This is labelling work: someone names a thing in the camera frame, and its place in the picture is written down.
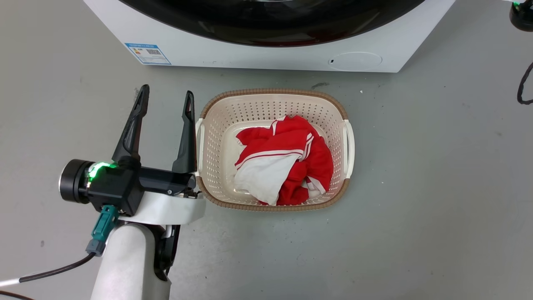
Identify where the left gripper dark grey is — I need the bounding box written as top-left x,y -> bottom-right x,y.
59,85 -> 206,225

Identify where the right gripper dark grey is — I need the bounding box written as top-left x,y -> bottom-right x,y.
509,0 -> 533,32

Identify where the white washing machine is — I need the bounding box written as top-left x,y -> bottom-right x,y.
83,0 -> 457,73

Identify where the dark round washing machine door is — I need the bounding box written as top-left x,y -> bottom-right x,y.
119,0 -> 426,48

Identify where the beige plastic laundry basket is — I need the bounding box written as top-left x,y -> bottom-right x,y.
195,88 -> 355,212

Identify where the blue energy label sticker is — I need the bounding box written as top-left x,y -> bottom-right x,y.
125,43 -> 172,65

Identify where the red and white garment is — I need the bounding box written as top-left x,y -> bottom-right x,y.
233,115 -> 334,206

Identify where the thin black cable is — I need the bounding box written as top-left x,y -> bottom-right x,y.
517,62 -> 533,105

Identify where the black cable with teal plug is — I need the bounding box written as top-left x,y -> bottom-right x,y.
0,205 -> 120,300

